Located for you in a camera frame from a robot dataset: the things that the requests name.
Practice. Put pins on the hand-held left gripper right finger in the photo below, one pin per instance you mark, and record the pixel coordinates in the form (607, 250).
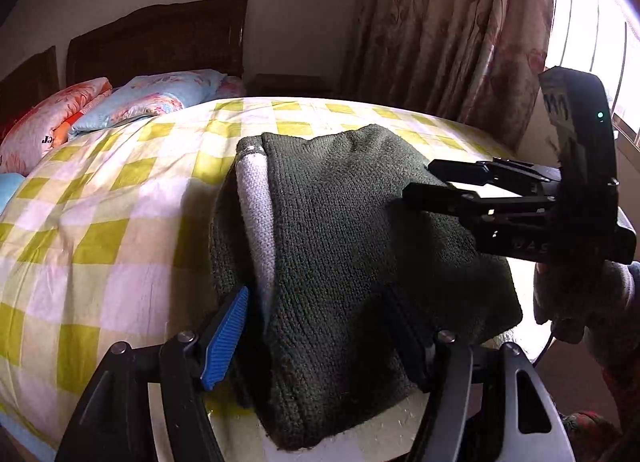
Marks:
(412, 342)

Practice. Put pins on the yellow checked bed sheet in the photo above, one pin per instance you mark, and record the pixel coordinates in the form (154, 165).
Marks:
(100, 242)

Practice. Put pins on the blue floral pillow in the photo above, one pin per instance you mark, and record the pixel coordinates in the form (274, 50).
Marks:
(150, 96)

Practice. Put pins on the floral patterned cloth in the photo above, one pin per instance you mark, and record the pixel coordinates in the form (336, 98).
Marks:
(590, 437)

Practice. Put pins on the light blue cloth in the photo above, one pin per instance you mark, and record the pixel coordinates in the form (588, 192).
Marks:
(7, 192)

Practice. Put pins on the person's right hand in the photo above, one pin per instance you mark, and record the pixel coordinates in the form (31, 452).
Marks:
(565, 292)

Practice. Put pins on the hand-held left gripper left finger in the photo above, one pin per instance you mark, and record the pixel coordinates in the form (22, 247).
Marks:
(226, 337)

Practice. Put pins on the pink pillow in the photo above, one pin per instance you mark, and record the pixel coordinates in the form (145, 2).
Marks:
(232, 86)

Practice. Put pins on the orange floral pillow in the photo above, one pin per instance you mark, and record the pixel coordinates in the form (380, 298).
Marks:
(45, 126)

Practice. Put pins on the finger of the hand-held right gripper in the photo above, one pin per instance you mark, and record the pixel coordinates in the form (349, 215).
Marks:
(445, 199)
(475, 170)

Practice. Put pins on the green and white knit sweater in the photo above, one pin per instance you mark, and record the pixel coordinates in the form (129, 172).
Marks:
(340, 242)

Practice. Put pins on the floral pink curtain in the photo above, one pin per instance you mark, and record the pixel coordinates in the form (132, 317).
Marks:
(450, 31)

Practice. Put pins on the dark wooden headboard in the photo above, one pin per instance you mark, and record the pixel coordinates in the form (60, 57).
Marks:
(160, 41)

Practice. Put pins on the barred window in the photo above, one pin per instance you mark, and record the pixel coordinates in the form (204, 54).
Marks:
(600, 16)

